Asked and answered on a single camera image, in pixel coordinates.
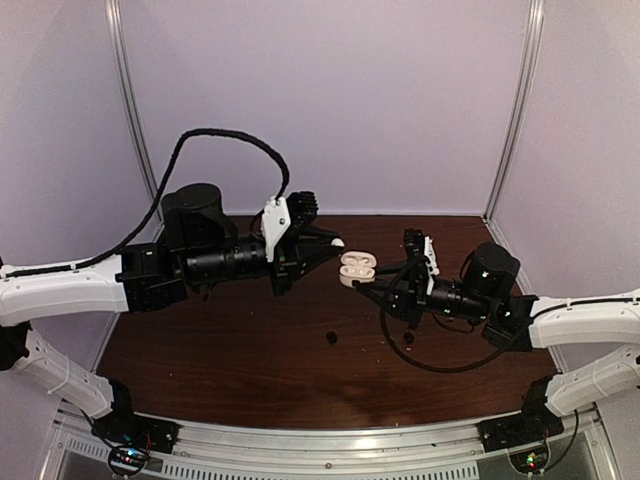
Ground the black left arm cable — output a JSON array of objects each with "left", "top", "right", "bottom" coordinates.
[{"left": 0, "top": 127, "right": 292, "bottom": 281}]

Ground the circuit board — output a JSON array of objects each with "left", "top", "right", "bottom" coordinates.
[
  {"left": 107, "top": 446, "right": 150, "bottom": 476},
  {"left": 509, "top": 447, "right": 550, "bottom": 475}
]

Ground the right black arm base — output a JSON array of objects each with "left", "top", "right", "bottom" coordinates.
[{"left": 477, "top": 376, "right": 564, "bottom": 453}]

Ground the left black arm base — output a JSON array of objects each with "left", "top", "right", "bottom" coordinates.
[{"left": 92, "top": 379, "right": 179, "bottom": 454}]

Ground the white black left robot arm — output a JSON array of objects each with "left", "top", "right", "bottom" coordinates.
[{"left": 1, "top": 183, "right": 345, "bottom": 444}]

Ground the aluminium frame post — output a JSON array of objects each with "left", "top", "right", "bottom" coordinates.
[
  {"left": 104, "top": 0, "right": 158, "bottom": 201},
  {"left": 483, "top": 0, "right": 545, "bottom": 224}
]

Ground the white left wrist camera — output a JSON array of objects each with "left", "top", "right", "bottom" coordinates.
[{"left": 261, "top": 196, "right": 291, "bottom": 263}]

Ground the left circuit board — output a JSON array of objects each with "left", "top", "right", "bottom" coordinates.
[{"left": 107, "top": 446, "right": 150, "bottom": 476}]

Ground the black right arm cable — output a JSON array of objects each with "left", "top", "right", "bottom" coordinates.
[{"left": 379, "top": 264, "right": 536, "bottom": 374}]

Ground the left aluminium frame post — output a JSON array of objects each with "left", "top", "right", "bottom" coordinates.
[{"left": 104, "top": 0, "right": 158, "bottom": 201}]

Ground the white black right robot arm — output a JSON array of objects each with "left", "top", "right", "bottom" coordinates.
[{"left": 339, "top": 229, "right": 639, "bottom": 442}]

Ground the right circuit board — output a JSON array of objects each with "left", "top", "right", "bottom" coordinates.
[{"left": 509, "top": 447, "right": 550, "bottom": 475}]

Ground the aluminium front rail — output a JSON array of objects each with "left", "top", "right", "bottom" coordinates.
[{"left": 36, "top": 402, "right": 618, "bottom": 479}]

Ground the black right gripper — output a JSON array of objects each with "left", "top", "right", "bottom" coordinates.
[{"left": 356, "top": 260, "right": 493, "bottom": 331}]

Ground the white earbud charging case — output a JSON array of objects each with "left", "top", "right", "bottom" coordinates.
[{"left": 339, "top": 251, "right": 377, "bottom": 288}]

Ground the right aluminium frame post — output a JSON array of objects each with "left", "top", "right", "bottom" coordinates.
[{"left": 483, "top": 0, "right": 545, "bottom": 224}]

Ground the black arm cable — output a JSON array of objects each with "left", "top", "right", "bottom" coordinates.
[
  {"left": 379, "top": 264, "right": 536, "bottom": 374},
  {"left": 0, "top": 127, "right": 292, "bottom": 281}
]

